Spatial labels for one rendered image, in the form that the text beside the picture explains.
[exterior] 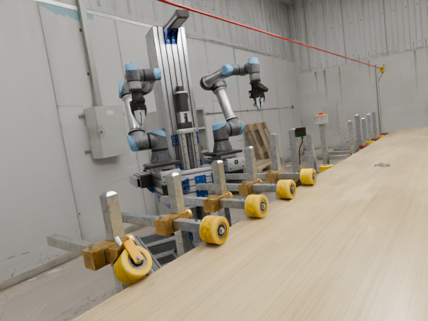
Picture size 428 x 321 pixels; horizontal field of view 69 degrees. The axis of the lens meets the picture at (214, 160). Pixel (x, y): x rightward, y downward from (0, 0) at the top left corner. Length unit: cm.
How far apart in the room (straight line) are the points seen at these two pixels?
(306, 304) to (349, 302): 7
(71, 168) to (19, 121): 72
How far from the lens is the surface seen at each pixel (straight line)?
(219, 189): 125
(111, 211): 90
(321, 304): 65
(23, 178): 367
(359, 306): 65
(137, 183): 232
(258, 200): 110
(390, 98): 952
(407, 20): 971
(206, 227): 92
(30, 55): 391
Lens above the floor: 124
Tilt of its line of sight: 6 degrees down
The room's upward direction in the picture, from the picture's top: 8 degrees counter-clockwise
